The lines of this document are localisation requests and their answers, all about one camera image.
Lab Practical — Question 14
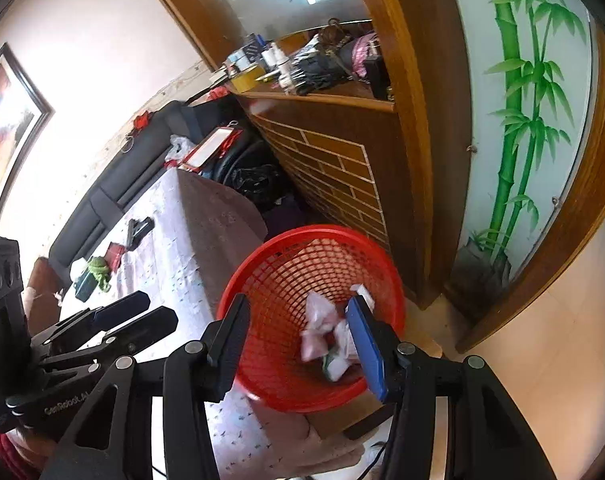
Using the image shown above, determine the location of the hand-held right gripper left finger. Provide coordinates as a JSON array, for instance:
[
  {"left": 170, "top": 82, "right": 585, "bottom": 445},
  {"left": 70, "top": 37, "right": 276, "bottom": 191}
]
[{"left": 40, "top": 294, "right": 250, "bottom": 480}]

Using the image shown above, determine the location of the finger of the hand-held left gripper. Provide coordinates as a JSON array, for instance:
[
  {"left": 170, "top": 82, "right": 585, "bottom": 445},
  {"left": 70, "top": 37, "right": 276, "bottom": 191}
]
[
  {"left": 5, "top": 306, "right": 179, "bottom": 408},
  {"left": 30, "top": 291, "right": 151, "bottom": 356}
]

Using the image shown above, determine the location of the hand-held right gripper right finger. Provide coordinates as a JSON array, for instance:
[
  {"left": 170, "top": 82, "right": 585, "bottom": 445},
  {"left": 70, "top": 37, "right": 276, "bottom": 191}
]
[{"left": 345, "top": 294, "right": 558, "bottom": 480}]

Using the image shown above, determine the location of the red mesh plastic basket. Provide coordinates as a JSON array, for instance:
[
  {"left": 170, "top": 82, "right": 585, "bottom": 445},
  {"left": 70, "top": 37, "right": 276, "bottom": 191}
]
[{"left": 216, "top": 225, "right": 407, "bottom": 413}]

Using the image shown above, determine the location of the green tissue box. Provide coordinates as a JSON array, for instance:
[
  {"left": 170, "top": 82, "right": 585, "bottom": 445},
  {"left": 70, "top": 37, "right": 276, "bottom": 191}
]
[{"left": 72, "top": 269, "right": 100, "bottom": 303}]

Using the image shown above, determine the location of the green plush toy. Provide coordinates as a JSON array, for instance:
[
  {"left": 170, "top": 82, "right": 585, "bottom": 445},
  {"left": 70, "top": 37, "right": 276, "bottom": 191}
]
[{"left": 85, "top": 256, "right": 114, "bottom": 293}]

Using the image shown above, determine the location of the dark sofa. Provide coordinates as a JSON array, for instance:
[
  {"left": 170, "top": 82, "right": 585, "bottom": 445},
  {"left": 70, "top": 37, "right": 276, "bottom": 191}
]
[{"left": 49, "top": 95, "right": 293, "bottom": 281}]

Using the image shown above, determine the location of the black plastic bag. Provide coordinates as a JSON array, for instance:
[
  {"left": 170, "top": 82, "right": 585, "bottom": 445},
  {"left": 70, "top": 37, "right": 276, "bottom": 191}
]
[{"left": 230, "top": 164, "right": 288, "bottom": 206}]

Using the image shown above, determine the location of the clear plastic bag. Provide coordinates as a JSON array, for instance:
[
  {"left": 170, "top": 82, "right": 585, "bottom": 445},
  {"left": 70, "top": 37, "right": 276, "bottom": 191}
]
[{"left": 165, "top": 134, "right": 196, "bottom": 168}]

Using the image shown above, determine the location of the red gift box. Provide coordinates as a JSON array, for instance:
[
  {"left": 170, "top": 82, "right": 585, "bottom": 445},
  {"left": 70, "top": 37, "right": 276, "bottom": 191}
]
[{"left": 177, "top": 127, "right": 243, "bottom": 173}]

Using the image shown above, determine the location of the brick pattern wooden counter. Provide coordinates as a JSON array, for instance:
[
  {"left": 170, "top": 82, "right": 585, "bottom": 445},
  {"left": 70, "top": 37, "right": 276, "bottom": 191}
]
[{"left": 230, "top": 85, "right": 423, "bottom": 311}]

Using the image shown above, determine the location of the yellow box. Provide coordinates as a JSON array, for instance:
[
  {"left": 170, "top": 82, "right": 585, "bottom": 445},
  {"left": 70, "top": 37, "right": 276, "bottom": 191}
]
[{"left": 231, "top": 66, "right": 266, "bottom": 93}]

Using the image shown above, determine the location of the black box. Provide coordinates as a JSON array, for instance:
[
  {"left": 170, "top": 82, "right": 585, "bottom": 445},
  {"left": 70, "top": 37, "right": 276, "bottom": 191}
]
[{"left": 365, "top": 55, "right": 390, "bottom": 101}]

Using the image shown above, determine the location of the white bottle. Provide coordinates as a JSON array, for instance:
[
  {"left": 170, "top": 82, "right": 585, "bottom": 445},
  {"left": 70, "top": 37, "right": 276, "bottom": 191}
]
[{"left": 277, "top": 45, "right": 296, "bottom": 93}]

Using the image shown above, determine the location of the bamboo print glass panel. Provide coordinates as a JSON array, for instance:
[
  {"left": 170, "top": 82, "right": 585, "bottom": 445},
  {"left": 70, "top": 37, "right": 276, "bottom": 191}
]
[{"left": 442, "top": 0, "right": 600, "bottom": 281}]

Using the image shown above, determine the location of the pink cloth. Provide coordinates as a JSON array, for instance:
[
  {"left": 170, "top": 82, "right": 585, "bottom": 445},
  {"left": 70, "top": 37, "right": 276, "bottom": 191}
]
[{"left": 352, "top": 32, "right": 380, "bottom": 73}]

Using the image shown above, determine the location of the framed wall picture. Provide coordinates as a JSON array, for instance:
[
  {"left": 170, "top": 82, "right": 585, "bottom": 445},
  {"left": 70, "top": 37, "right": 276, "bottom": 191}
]
[{"left": 0, "top": 42, "right": 56, "bottom": 238}]

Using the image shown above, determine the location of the wooden partition frame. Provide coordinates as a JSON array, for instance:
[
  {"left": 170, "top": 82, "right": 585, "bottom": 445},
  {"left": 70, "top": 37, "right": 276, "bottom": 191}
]
[{"left": 132, "top": 0, "right": 605, "bottom": 353}]

